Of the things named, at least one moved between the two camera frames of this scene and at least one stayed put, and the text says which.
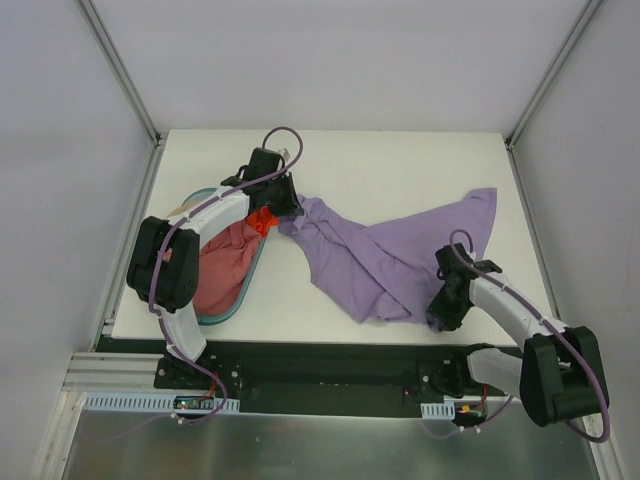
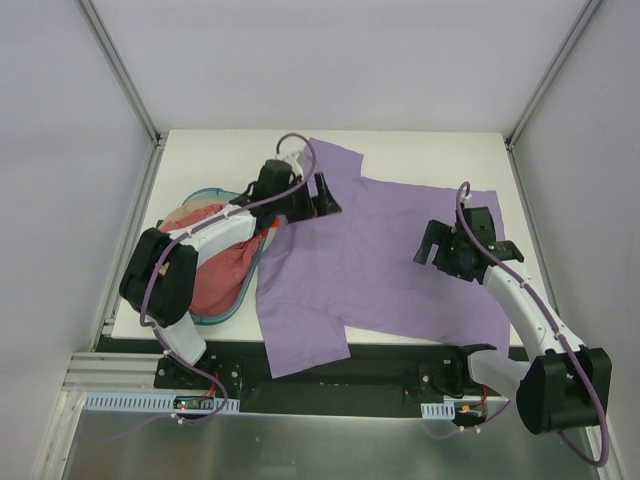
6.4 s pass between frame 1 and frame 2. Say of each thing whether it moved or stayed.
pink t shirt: stayed
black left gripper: moved
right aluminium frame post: stayed
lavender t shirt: moved
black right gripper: moved
